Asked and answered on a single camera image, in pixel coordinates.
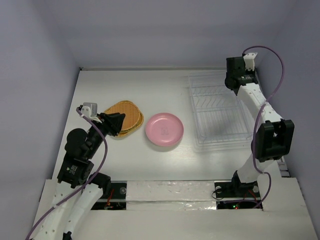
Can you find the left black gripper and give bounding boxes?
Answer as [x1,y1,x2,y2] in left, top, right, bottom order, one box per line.
[86,111,126,158]

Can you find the orange woven round plate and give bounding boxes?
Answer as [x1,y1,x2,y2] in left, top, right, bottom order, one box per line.
[104,100,141,131]

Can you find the square woven bamboo plate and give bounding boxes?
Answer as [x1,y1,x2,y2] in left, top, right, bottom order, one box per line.
[115,113,144,138]

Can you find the green-rimmed woven plate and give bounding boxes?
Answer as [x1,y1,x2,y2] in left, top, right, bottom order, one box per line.
[119,113,144,135]

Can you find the pink round plate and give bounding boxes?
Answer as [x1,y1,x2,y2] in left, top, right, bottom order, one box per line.
[145,112,184,142]

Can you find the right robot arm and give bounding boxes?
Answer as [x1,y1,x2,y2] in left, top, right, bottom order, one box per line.
[221,53,295,197]

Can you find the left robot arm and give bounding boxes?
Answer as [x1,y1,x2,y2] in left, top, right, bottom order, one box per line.
[26,105,126,240]

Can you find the foil-wrapped front bar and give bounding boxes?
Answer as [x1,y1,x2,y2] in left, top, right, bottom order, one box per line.
[125,180,217,211]

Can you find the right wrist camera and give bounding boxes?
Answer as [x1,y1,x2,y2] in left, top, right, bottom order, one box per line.
[242,52,258,71]

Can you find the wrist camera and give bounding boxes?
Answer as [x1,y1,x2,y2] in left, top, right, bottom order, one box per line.
[242,52,258,71]
[78,102,98,119]

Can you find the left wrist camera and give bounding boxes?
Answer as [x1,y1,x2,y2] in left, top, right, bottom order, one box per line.
[78,102,98,119]

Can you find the white wire dish rack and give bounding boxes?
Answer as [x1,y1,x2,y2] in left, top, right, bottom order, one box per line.
[188,70,254,148]

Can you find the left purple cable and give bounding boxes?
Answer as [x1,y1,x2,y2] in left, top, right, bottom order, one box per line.
[26,106,109,240]

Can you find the red wire left base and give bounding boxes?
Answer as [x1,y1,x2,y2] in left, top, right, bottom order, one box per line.
[104,188,116,208]

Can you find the black cable at base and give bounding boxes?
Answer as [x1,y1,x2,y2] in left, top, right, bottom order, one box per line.
[211,186,262,203]

